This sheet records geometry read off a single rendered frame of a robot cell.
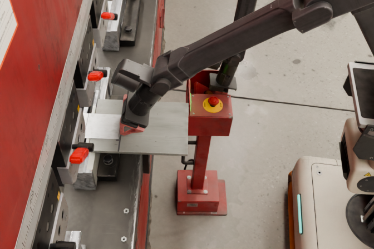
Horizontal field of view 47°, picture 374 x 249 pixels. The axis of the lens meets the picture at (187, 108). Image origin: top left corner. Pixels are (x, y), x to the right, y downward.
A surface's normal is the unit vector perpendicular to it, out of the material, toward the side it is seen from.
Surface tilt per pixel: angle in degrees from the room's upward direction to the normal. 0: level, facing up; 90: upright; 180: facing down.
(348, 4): 92
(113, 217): 0
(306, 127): 0
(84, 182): 90
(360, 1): 92
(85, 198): 0
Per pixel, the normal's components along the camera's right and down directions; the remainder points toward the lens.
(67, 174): -0.01, 0.77
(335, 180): 0.05, -0.63
